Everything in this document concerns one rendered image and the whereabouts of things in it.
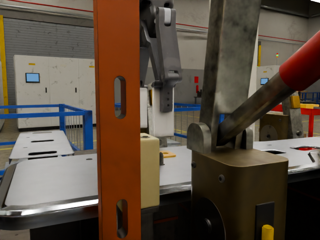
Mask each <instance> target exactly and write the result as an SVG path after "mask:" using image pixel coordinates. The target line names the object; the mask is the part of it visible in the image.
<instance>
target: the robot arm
mask: <svg viewBox="0 0 320 240"><path fill-rule="evenodd" d="M173 6H174V0H140V128H147V89H148V86H147V85H146V84H145V79H146V74H147V69H148V63H149V58H150V61H151V65H152V69H153V73H154V78H155V80H154V82H153V83H152V85H151V87H152V136H153V137H155V138H163V137H173V136H174V88H175V86H176V83H177V82H181V81H182V71H181V63H180V53H179V46H178V39H177V32H176V10H175V9H173ZM173 71H174V72H173Z"/></svg>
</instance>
